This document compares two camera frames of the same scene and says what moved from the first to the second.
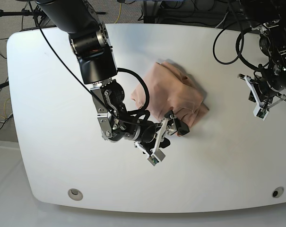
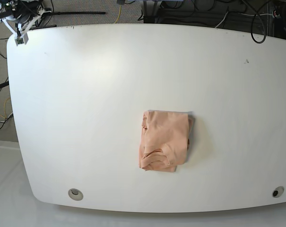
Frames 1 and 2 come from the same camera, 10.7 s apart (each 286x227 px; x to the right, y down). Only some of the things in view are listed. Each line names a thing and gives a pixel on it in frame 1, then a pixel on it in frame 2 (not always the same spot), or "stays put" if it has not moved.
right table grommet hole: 278,192 stays put
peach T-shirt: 171,89 → 164,140
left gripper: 150,130 → 21,10
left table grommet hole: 75,194 stays put
